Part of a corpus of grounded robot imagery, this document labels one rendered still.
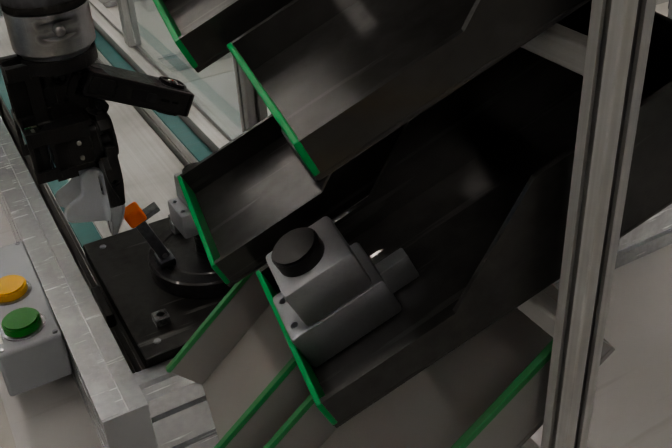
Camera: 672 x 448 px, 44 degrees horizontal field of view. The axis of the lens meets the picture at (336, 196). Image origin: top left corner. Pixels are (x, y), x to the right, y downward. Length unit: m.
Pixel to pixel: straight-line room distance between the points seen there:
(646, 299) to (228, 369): 0.57
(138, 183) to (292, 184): 0.67
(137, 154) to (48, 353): 0.49
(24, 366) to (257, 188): 0.41
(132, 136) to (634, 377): 0.86
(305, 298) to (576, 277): 0.15
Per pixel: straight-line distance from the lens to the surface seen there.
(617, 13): 0.38
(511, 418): 0.53
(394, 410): 0.63
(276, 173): 0.64
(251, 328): 0.77
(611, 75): 0.39
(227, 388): 0.77
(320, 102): 0.42
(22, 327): 0.96
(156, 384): 0.86
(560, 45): 0.41
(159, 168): 1.31
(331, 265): 0.46
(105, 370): 0.90
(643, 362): 1.03
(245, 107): 1.13
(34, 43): 0.79
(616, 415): 0.96
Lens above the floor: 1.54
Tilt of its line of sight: 32 degrees down
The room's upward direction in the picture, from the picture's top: 3 degrees counter-clockwise
